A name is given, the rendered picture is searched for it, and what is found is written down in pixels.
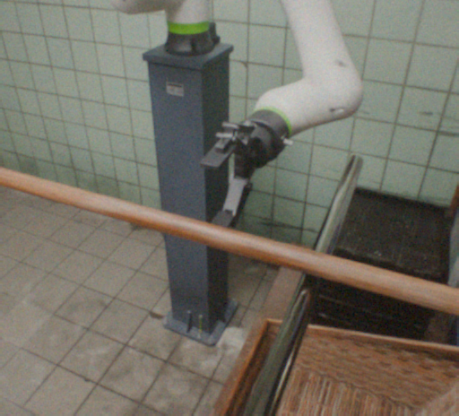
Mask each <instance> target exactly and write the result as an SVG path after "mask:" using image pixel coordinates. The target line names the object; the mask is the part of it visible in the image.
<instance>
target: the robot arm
mask: <svg viewBox="0 0 459 416"><path fill-rule="evenodd" d="M109 2H110V3H111V4H112V5H114V6H113V7H115V8H117V9H118V11H120V12H122V13H126V14H140V13H154V12H161V11H165V18H166V23H167V26H168V36H167V41H166V43H164V45H163V47H164V51H165V52H167V53H169V54H171V55H175V56H200V55H204V54H208V53H211V52H212V51H213V45H215V44H219V43H220V39H221V37H220V36H218V35H217V34H216V28H215V27H216V23H215V22H210V19H211V14H210V0H109ZM279 2H280V4H281V6H282V9H283V11H284V13H285V16H286V20H287V23H288V25H289V28H290V33H291V36H293V39H294V43H295V46H296V49H297V52H298V57H299V61H300V63H301V67H302V73H304V78H303V79H301V80H300V81H297V82H294V83H291V84H288V86H284V87H281V88H278V89H275V90H270V91H268V92H267V93H265V94H264V95H263V96H262V97H261V98H260V99H258V101H257V103H256V105H255V110H254V111H253V112H252V113H251V114H250V117H249V118H248V119H247V120H245V121H241V122H240V123H231V122H223V124H222V129H223V130H225V132H224V134H220V133H217V134H216V140H219V141H218V142H217V143H216V145H215V146H214V147H213V148H212V149H211V150H210V151H209V153H207V155H206V156H205V157H204V158H203V159H202V160H201V161H200V167H201V168H205V169H213V170H217V171H218V170H219V169H221V168H222V166H223V164H224V163H225V162H226V161H227V160H228V158H229V157H230V156H231V155H233V154H234V156H235V158H234V166H233V168H234V169H233V172H231V175H230V179H229V181H230V182H231V184H230V187H229V192H228V195H227V198H226V202H225V204H224V207H223V211H218V212H217V215H216V216H215V218H214V219H213V220H212V222H211V223H212V224H215V226H219V227H223V228H227V229H228V228H229V227H231V228H234V229H235V228H236V227H237V224H238V222H239V217H240V214H241V212H242V209H243V207H244V204H246V202H247V198H248V195H249V193H250V192H251V190H252V187H253V183H250V180H251V177H252V174H253V173H254V172H255V170H256V169H261V168H263V167H264V166H266V164H267V162H269V161H272V160H275V159H276V158H277V157H278V155H279V154H280V152H282V150H284V149H285V147H286V146H287V145H289V146H292V145H293V142H291V141H289V139H290V138H291V137H292V136H293V135H296V134H300V133H302V132H305V131H307V130H309V129H311V128H315V127H317V126H322V125H323V124H324V125H326V123H331V122H334V121H338V120H342V119H345V118H348V117H350V116H352V115H353V114H354V113H355V112H356V111H357V110H358V109H359V106H360V104H361V102H362V100H363V93H364V91H363V84H362V81H361V79H360V78H359V74H358V71H357V69H356V67H355V65H354V63H352V60H351V56H350V54H349V51H348V49H347V47H346V44H345V40H344V37H343V35H342V33H341V31H340V28H339V24H338V21H337V18H336V15H335V12H334V9H333V3H331V0H279ZM235 135H237V136H235ZM236 175H237V176H239V177H242V180H239V179H236Z"/></svg>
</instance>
